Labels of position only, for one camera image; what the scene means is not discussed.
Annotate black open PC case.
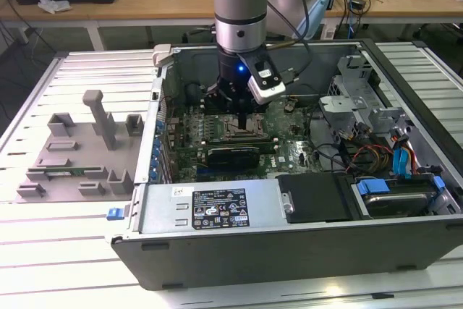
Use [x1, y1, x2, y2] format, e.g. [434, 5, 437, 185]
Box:
[104, 38, 463, 291]

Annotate blue expansion slot retainers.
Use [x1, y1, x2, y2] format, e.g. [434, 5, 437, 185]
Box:
[151, 120, 166, 183]

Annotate silver power supply with label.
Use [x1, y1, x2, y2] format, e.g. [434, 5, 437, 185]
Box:
[139, 182, 290, 234]

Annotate green RAM stick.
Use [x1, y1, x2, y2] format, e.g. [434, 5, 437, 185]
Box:
[45, 166, 104, 177]

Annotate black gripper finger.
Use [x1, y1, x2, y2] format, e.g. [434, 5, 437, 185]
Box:
[203, 83, 245, 130]
[243, 100, 269, 130]

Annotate black camera cable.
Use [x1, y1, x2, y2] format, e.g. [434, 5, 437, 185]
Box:
[281, 0, 313, 85]

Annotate hard disk in blue carrier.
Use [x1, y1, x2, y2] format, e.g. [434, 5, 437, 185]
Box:
[352, 174, 446, 219]

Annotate wooden desk white legs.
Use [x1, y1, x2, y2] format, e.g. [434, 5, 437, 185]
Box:
[0, 0, 463, 51]

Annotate installed RAM stick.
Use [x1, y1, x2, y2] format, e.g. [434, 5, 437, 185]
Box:
[202, 136, 279, 154]

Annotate black drive bay cover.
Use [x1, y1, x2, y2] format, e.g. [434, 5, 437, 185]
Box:
[276, 173, 357, 225]

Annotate green motherboard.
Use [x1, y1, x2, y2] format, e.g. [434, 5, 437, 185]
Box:
[164, 98, 326, 183]

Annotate red yellow power wires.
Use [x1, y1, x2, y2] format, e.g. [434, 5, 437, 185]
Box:
[347, 144, 395, 176]

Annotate black graphics card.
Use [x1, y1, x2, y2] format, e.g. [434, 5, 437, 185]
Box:
[200, 144, 262, 172]

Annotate black cylindrical component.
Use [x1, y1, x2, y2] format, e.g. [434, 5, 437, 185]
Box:
[184, 83, 203, 105]

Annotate CPU socket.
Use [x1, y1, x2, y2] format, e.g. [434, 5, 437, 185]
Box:
[224, 112, 267, 139]

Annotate crumpled white paper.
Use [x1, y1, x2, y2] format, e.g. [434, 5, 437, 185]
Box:
[38, 0, 72, 14]

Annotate beige case latch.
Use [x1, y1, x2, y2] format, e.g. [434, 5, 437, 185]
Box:
[151, 43, 174, 68]

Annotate gray parts rack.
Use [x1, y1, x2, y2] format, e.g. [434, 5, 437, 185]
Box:
[14, 88, 145, 204]

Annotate white wrist camera black mount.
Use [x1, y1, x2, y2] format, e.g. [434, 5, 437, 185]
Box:
[237, 51, 287, 106]

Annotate blue flat data wire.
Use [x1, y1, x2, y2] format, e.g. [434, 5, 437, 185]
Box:
[392, 145, 413, 179]

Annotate silver metal drive cage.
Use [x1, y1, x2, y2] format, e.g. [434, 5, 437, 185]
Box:
[318, 54, 415, 143]

